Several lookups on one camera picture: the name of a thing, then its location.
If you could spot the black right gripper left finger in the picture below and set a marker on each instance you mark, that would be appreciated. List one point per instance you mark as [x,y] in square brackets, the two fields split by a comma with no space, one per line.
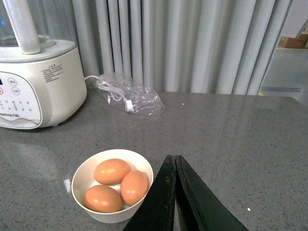
[156,212]

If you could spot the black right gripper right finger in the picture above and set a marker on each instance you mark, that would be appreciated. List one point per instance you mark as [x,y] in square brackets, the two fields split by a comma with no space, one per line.
[199,209]

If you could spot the brown egg in bowl right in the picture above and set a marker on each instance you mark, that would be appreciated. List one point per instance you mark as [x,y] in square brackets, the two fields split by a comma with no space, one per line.
[134,187]

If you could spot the brown egg in bowl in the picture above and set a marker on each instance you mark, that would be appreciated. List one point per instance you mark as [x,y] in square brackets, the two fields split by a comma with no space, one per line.
[134,187]
[103,199]
[111,171]

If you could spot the brown egg in bowl front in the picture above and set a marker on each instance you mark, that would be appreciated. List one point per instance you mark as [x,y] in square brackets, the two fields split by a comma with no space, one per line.
[103,199]

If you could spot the brown egg in bowl top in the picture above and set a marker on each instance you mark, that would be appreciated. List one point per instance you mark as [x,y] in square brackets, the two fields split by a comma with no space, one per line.
[111,171]

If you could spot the cardboard box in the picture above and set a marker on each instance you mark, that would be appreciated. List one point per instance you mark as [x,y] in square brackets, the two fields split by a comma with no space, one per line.
[294,43]

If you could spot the white bowl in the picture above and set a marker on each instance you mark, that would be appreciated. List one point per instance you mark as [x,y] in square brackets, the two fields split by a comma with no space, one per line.
[111,185]

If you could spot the clear plastic bag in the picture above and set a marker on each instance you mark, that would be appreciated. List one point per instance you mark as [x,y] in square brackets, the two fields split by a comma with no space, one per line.
[120,92]

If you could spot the white Joyoung blender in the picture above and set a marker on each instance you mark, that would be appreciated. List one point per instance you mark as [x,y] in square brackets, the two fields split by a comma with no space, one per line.
[41,78]

